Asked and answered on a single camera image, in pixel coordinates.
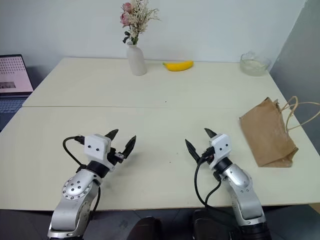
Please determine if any dark rounded shape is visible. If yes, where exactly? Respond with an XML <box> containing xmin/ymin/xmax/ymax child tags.
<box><xmin>128</xmin><ymin>216</ymin><xmax>163</xmax><ymax>240</ymax></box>

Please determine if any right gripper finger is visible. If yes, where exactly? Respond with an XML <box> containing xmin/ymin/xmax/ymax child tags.
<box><xmin>203</xmin><ymin>127</ymin><xmax>217</xmax><ymax>139</ymax></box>
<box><xmin>184</xmin><ymin>138</ymin><xmax>201</xmax><ymax>164</ymax></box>

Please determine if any white ceramic vase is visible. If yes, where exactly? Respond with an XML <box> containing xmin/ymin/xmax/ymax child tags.
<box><xmin>126</xmin><ymin>41</ymin><xmax>148</xmax><ymax>76</ymax></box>

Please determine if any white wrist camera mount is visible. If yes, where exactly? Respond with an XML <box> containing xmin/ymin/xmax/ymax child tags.
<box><xmin>83</xmin><ymin>134</ymin><xmax>117</xmax><ymax>173</ymax></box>
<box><xmin>208</xmin><ymin>134</ymin><xmax>232</xmax><ymax>171</ymax></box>

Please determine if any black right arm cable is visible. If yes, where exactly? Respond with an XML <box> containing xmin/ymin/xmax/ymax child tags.
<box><xmin>193</xmin><ymin>149</ymin><xmax>242</xmax><ymax>233</ymax></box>

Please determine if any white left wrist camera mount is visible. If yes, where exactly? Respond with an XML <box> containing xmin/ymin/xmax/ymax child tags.
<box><xmin>83</xmin><ymin>134</ymin><xmax>117</xmax><ymax>173</ymax></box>

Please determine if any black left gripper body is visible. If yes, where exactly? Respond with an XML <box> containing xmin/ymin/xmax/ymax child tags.
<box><xmin>106</xmin><ymin>147</ymin><xmax>126</xmax><ymax>166</ymax></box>

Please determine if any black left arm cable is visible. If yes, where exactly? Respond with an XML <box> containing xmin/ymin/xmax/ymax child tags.
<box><xmin>62</xmin><ymin>135</ymin><xmax>102</xmax><ymax>216</ymax></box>

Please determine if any brown paper bag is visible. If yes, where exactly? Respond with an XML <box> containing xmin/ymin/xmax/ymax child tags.
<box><xmin>238</xmin><ymin>95</ymin><xmax>320</xmax><ymax>169</ymax></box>

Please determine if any open laptop computer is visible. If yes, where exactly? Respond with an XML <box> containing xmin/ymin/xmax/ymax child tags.
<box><xmin>0</xmin><ymin>54</ymin><xmax>35</xmax><ymax>132</ymax></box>

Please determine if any pink dried flower bouquet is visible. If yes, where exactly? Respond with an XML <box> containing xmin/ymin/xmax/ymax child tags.
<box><xmin>120</xmin><ymin>0</ymin><xmax>161</xmax><ymax>46</ymax></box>

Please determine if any clear glass bowl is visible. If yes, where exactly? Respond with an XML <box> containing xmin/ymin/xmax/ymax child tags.
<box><xmin>240</xmin><ymin>51</ymin><xmax>272</xmax><ymax>77</ymax></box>

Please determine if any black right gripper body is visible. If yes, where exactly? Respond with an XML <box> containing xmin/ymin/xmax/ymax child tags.
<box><xmin>199</xmin><ymin>147</ymin><xmax>216</xmax><ymax>164</ymax></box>

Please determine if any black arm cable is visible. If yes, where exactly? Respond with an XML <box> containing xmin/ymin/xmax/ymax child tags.
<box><xmin>62</xmin><ymin>135</ymin><xmax>102</xmax><ymax>216</ymax></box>
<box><xmin>193</xmin><ymin>149</ymin><xmax>242</xmax><ymax>233</ymax></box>

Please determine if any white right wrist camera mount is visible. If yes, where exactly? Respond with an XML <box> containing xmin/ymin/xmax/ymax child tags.
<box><xmin>208</xmin><ymin>134</ymin><xmax>232</xmax><ymax>171</ymax></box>

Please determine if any yellow banana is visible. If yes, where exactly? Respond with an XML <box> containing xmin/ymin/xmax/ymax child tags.
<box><xmin>162</xmin><ymin>60</ymin><xmax>195</xmax><ymax>72</ymax></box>

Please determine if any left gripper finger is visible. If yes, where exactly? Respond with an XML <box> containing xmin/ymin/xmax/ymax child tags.
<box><xmin>104</xmin><ymin>128</ymin><xmax>119</xmax><ymax>141</ymax></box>
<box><xmin>121</xmin><ymin>135</ymin><xmax>137</xmax><ymax>160</ymax></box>

